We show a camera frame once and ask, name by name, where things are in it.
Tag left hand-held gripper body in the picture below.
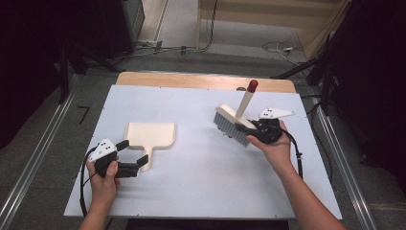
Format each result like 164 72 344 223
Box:
88 138 140 179

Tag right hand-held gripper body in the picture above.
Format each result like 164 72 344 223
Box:
250 107 296 145

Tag cream hand brush red-tipped handle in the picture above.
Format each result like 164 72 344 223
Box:
213 79 259 149

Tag cream dustpan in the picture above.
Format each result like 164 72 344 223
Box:
123 122 177 173

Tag person's right hand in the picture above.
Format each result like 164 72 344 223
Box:
246 120 293 175

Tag person's left hand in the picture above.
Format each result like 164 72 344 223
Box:
86 160 121 209

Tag white board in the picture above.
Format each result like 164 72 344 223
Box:
63 84 343 220

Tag wooden table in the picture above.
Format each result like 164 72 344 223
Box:
115 71 297 94

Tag black metal stand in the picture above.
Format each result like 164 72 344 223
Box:
56 39 126 105
271 30 340 117

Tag dark curtain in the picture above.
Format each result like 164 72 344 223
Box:
331 0 406 180
0 0 106 150

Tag black cabinet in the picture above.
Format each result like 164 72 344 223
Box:
97 0 147 60

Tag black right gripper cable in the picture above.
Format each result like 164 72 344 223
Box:
281 127 305 180

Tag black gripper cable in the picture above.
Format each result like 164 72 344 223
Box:
79 146 99 219
281 127 305 180

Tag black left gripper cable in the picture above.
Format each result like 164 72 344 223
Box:
79 146 99 219

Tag metal floor rail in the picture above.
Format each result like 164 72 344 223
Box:
0 75 80 230
314 104 378 230

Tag white floor cable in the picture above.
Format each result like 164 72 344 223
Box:
261 40 308 67

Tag black floor cables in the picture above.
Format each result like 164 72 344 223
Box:
108 0 218 62

